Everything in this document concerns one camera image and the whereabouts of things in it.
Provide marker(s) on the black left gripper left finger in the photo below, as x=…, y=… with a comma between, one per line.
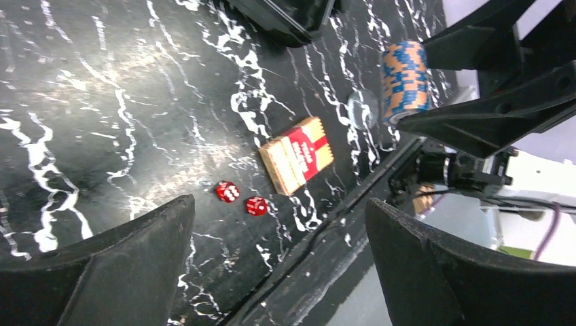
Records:
x=124, y=276

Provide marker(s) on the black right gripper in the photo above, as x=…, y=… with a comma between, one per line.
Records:
x=507, y=42

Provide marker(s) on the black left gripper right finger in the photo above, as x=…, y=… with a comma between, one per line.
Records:
x=431, y=277

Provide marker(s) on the red die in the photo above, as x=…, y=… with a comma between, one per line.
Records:
x=256, y=206
x=227, y=191

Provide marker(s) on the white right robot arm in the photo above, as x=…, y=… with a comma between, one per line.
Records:
x=536, y=194

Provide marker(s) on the clear plastic disc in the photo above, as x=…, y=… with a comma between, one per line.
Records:
x=362, y=109

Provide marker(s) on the red playing card box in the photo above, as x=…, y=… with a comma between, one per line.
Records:
x=296, y=156

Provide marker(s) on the black foam-lined poker case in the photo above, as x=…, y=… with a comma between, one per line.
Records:
x=291, y=23

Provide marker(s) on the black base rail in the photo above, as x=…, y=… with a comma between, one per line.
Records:
x=297, y=285

